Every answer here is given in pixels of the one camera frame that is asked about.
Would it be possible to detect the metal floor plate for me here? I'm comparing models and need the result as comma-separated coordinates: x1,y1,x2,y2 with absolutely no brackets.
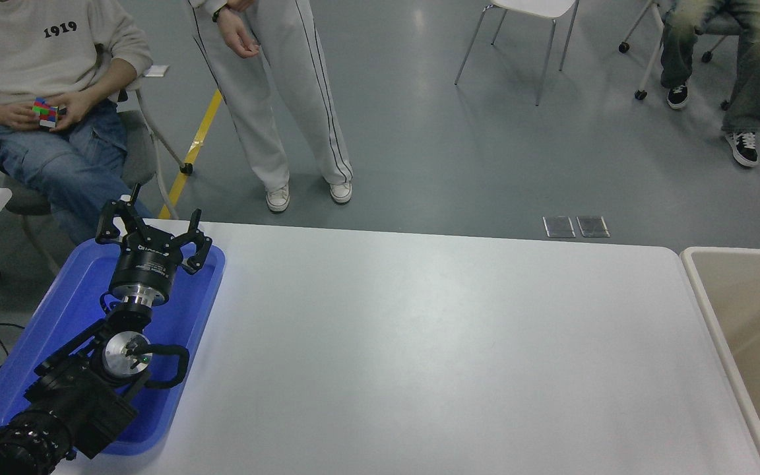
577,215,611,238
543,216,576,238

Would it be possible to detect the person's left hand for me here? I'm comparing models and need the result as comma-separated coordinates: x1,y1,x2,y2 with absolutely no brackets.
50,89,101,132

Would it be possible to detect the person's right hand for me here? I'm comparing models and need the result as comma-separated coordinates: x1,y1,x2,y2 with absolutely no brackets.
0,99,44,131
218,9,261,59

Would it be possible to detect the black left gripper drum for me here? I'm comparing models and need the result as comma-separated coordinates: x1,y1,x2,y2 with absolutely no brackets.
110,237,187,296

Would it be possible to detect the colourful puzzle cube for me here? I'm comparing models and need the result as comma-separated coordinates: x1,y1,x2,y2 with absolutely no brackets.
32,98,61,129

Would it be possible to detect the white chair with metal legs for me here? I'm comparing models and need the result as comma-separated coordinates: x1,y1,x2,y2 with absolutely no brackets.
454,0,580,107

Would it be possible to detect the grey wheeled office chair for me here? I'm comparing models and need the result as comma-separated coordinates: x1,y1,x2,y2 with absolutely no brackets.
617,0,760,111
0,63,193,283

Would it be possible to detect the blue plastic tray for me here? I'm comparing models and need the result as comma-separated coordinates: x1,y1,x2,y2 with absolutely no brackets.
0,237,226,457

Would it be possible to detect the large pale bin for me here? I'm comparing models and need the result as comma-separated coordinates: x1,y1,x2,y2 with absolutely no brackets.
680,246,760,475

